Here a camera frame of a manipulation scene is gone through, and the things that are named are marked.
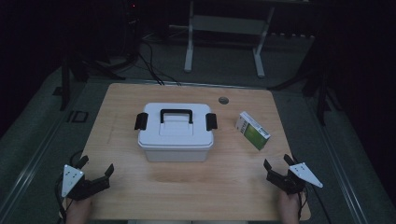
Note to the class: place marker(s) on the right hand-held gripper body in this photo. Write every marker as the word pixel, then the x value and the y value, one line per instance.
pixel 291 180

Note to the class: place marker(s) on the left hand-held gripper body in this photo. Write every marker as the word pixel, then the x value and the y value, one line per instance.
pixel 81 185

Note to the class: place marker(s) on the green and white medicine box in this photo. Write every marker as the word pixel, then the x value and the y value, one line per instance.
pixel 253 133

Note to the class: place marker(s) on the white storage box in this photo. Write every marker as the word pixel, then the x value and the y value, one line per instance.
pixel 176 154

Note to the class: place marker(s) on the person's left hand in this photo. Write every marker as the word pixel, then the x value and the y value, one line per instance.
pixel 79 211

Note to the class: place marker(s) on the person's right hand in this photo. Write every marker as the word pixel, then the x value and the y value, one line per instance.
pixel 289 208

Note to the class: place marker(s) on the black square floor plate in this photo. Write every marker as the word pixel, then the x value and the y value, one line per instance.
pixel 79 116

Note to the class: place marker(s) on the black tripod stand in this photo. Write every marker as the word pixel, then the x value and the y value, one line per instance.
pixel 65 84
pixel 322 93

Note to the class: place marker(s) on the round grey table grommet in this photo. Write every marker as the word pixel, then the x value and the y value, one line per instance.
pixel 223 100

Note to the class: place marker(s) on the white metal stand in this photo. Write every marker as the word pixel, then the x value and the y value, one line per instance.
pixel 229 25

